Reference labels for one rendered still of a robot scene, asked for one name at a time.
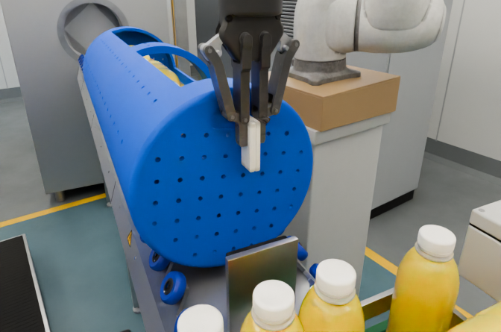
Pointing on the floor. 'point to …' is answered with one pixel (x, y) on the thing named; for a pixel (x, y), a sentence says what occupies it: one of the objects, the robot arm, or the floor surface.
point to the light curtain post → (179, 10)
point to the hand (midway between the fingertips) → (250, 144)
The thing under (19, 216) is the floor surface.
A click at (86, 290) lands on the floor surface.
